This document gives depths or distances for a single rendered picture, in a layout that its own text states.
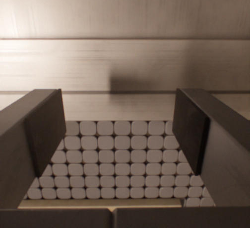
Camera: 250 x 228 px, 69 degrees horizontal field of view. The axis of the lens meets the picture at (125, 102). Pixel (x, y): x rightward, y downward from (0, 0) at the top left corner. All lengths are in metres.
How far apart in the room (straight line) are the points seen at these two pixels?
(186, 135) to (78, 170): 0.26
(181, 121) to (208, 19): 0.20
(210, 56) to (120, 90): 0.15
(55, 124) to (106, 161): 0.20
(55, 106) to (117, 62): 0.14
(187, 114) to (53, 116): 0.12
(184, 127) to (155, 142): 0.17
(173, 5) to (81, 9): 0.14
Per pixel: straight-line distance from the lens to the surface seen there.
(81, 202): 0.43
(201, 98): 0.17
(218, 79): 0.33
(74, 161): 0.37
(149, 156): 0.36
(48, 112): 0.17
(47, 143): 0.17
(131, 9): 0.31
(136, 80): 0.29
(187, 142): 0.17
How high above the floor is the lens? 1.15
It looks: 69 degrees down
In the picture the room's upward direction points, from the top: 178 degrees clockwise
